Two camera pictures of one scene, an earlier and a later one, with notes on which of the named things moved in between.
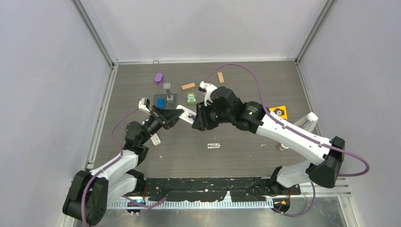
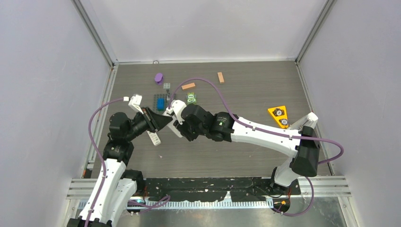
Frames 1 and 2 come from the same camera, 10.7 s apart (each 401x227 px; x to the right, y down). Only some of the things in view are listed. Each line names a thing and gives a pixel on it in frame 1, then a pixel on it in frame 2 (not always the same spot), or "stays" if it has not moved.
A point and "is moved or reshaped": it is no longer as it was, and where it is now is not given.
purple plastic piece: (159, 78) stays
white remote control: (155, 139) stays
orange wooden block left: (188, 85) stays
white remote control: (188, 115) is moved or reshaped
